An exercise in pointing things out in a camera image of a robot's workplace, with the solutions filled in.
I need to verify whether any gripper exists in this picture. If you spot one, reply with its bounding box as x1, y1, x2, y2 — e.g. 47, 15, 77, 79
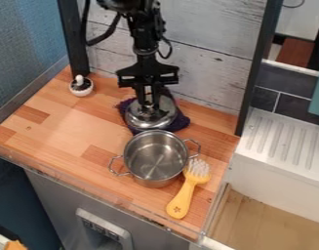
114, 53, 181, 108

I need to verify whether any silver lid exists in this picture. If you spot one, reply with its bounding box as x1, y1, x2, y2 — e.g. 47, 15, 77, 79
122, 94, 180, 132

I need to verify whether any silver pot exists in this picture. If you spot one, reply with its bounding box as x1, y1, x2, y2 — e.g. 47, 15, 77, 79
106, 129, 204, 189

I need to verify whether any purple cloth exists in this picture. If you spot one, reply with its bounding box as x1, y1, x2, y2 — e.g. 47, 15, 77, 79
114, 95, 192, 136

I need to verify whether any yellow brush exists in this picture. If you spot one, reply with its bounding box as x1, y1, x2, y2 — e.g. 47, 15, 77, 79
165, 157, 213, 220

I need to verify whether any toy sink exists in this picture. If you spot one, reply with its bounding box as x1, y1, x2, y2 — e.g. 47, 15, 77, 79
225, 106, 319, 227

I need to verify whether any black post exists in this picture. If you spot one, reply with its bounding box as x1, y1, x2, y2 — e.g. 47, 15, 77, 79
56, 0, 92, 78
233, 0, 286, 138

